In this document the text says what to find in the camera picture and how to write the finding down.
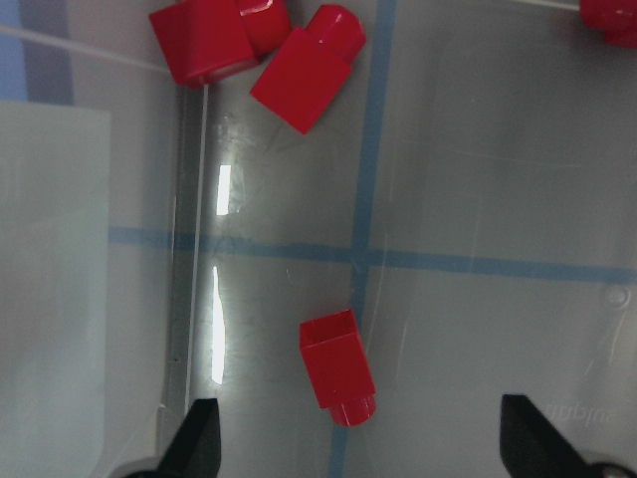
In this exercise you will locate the clear plastic storage box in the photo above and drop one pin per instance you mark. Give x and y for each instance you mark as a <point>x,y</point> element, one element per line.
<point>470,195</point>

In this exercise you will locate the red block with stud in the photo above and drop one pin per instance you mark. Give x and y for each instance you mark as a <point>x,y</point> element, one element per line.
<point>335,360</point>

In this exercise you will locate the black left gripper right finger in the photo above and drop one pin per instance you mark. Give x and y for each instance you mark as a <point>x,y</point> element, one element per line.
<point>530,446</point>

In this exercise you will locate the red block behind top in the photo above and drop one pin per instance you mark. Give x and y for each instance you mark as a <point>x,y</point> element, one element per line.
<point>267,24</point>

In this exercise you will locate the red block tilted middle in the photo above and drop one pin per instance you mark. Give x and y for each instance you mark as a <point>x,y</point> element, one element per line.
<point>311,67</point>

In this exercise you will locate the red block top right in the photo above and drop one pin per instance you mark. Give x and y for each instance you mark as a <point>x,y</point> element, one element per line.
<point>616,19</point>

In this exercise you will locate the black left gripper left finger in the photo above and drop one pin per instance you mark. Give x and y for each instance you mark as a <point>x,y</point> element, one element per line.
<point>195,450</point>

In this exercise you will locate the red block top left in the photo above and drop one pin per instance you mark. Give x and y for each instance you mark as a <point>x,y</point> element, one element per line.
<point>202,41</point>

